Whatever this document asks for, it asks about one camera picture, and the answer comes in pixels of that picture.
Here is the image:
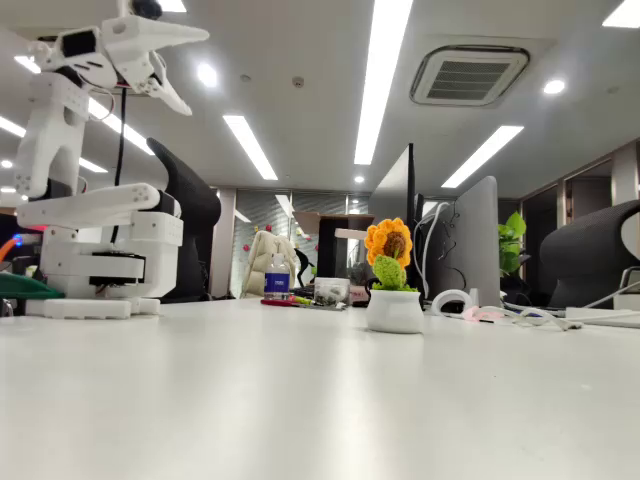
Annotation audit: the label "crochet sunflower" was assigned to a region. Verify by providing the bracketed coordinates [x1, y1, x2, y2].
[363, 217, 425, 335]

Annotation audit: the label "long ceiling light strip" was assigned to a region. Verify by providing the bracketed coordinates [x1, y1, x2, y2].
[440, 124, 525, 190]
[222, 114, 279, 182]
[353, 0, 415, 166]

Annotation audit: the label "black mesh office chair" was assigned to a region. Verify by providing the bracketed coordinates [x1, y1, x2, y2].
[146, 137, 223, 304]
[538, 199, 640, 310]

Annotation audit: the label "cream padded jacket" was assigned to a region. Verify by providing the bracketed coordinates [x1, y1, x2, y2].
[242, 230, 301, 300]

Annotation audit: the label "brown cardboard box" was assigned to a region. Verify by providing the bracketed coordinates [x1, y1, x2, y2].
[293, 210, 376, 236]

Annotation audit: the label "clear bottle with blue label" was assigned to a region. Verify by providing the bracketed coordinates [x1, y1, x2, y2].
[263, 252, 292, 302]

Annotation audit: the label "green flat object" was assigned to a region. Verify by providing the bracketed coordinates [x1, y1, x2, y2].
[0, 272, 66, 301]

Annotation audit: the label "clear plastic container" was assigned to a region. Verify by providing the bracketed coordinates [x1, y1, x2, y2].
[313, 277, 351, 307]

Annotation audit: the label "thin black-edged monitor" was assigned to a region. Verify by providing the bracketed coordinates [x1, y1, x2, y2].
[368, 143, 426, 301]

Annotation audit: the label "ceiling air conditioner vent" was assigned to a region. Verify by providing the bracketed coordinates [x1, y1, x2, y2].
[409, 44, 531, 107]

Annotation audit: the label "grey monitor back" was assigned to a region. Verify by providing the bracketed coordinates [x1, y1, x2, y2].
[423, 174, 503, 309]

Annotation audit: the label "green leafy plant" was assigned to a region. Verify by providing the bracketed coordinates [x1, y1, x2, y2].
[497, 210, 529, 277]

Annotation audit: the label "pink translucent object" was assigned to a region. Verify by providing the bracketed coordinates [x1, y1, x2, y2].
[462, 305, 506, 324]

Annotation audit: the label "white flat power strip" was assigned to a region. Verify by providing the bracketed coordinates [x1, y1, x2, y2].
[564, 306, 640, 329]

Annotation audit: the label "black wrist camera white mount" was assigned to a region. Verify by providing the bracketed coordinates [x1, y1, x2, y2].
[118, 0, 164, 19]

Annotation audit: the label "black camera cable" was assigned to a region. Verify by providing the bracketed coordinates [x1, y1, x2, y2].
[110, 87, 130, 249]

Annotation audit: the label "orange hose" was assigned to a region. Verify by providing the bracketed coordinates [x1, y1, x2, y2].
[0, 233, 25, 262]

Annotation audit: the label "white cables behind monitor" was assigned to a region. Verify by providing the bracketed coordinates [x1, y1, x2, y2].
[413, 202, 451, 301]

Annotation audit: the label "white tape ring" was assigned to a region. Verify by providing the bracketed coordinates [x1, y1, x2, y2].
[430, 288, 480, 315]

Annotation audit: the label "white cable on table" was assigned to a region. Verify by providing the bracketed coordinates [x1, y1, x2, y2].
[492, 304, 585, 332]

